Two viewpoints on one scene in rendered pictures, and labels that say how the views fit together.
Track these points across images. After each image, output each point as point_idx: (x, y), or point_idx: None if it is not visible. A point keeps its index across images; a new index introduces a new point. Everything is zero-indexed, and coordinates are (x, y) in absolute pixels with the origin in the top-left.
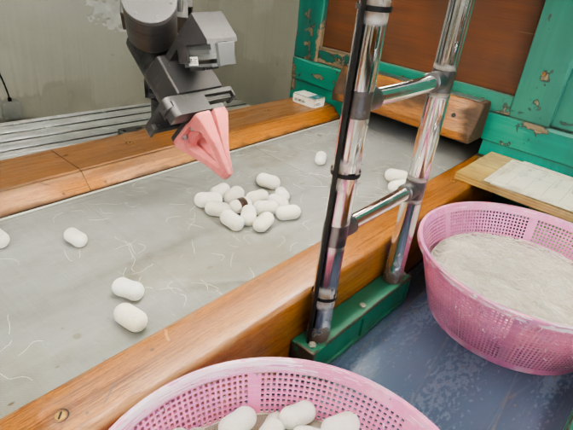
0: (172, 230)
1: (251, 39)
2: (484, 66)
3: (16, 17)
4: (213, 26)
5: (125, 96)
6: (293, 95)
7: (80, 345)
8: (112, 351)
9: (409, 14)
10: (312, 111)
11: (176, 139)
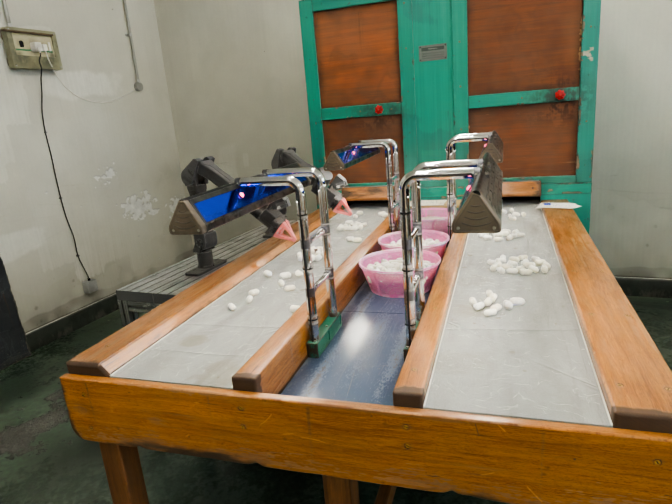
0: (340, 234)
1: None
2: (392, 175)
3: (86, 225)
4: (341, 177)
5: (149, 262)
6: None
7: (352, 245)
8: (359, 244)
9: (360, 165)
10: None
11: (334, 209)
